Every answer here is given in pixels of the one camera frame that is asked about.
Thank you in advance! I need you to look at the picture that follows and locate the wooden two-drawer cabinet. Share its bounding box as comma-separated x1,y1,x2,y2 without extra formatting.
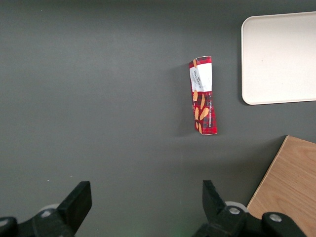
246,135,316,237

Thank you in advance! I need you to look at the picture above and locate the red tartan cookie box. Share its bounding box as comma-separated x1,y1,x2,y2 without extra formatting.
188,55,219,136

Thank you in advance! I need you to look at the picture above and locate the beige plastic tray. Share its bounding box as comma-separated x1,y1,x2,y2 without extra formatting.
241,11,316,106

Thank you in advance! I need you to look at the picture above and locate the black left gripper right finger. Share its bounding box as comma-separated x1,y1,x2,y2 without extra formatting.
192,180,307,237

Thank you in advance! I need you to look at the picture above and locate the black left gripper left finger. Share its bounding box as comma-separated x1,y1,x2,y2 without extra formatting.
0,181,93,237

